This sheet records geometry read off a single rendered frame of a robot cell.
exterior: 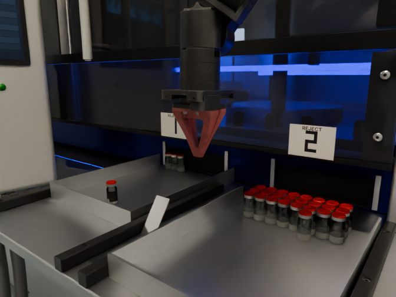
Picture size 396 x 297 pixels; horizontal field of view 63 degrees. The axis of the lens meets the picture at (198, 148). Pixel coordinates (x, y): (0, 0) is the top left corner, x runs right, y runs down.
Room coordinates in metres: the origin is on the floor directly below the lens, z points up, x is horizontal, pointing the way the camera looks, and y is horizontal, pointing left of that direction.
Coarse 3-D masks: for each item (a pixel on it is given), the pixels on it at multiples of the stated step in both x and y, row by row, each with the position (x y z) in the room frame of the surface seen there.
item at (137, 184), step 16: (144, 160) 0.89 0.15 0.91; (80, 176) 0.72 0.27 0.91; (96, 176) 0.76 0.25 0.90; (112, 176) 0.80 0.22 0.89; (128, 176) 0.82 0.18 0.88; (144, 176) 0.82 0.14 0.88; (160, 176) 0.82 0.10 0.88; (176, 176) 0.82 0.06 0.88; (192, 176) 0.82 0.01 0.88; (208, 176) 0.82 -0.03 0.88; (224, 176) 0.74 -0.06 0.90; (64, 192) 0.63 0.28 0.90; (80, 192) 0.60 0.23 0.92; (96, 192) 0.70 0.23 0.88; (128, 192) 0.70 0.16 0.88; (144, 192) 0.70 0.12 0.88; (160, 192) 0.70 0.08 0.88; (176, 192) 0.61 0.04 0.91; (192, 192) 0.65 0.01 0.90; (80, 208) 0.60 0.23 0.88; (96, 208) 0.57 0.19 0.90; (112, 208) 0.54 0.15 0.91; (128, 208) 0.60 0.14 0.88; (144, 208) 0.54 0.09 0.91
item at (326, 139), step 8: (296, 128) 0.61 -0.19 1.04; (304, 128) 0.60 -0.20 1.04; (312, 128) 0.59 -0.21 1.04; (320, 128) 0.58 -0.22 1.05; (328, 128) 0.57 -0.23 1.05; (296, 136) 0.61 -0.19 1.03; (304, 136) 0.60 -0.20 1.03; (312, 136) 0.59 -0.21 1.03; (320, 136) 0.58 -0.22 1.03; (328, 136) 0.57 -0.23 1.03; (296, 144) 0.61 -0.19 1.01; (304, 144) 0.60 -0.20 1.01; (312, 144) 0.59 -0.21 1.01; (320, 144) 0.58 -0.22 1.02; (328, 144) 0.57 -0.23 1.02; (288, 152) 0.62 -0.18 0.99; (296, 152) 0.61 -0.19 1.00; (304, 152) 0.60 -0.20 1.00; (320, 152) 0.58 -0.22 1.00; (328, 152) 0.57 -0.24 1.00
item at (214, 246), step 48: (240, 192) 0.64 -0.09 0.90; (144, 240) 0.42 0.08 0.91; (192, 240) 0.47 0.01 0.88; (240, 240) 0.47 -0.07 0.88; (288, 240) 0.47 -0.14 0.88; (144, 288) 0.34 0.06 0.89; (192, 288) 0.35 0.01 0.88; (240, 288) 0.35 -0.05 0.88; (288, 288) 0.35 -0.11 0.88; (336, 288) 0.35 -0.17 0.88
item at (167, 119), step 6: (162, 114) 0.82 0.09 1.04; (168, 114) 0.81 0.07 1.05; (162, 120) 0.82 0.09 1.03; (168, 120) 0.81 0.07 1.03; (174, 120) 0.79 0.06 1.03; (162, 126) 0.82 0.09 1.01; (168, 126) 0.81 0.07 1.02; (174, 126) 0.79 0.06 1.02; (162, 132) 0.82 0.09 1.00; (168, 132) 0.81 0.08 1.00; (174, 132) 0.79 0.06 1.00; (180, 132) 0.78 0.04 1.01
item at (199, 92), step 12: (192, 48) 0.45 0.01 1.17; (204, 48) 0.45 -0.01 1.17; (180, 60) 0.47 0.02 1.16; (192, 60) 0.45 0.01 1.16; (204, 60) 0.45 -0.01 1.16; (216, 60) 0.46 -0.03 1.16; (180, 72) 0.47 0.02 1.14; (192, 72) 0.45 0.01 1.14; (204, 72) 0.45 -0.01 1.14; (216, 72) 0.46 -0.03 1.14; (180, 84) 0.47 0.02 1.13; (192, 84) 0.45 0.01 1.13; (204, 84) 0.45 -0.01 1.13; (216, 84) 0.46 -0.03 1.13; (168, 96) 0.44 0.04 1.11; (180, 96) 0.47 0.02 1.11; (192, 96) 0.42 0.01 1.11; (228, 96) 0.50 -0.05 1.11
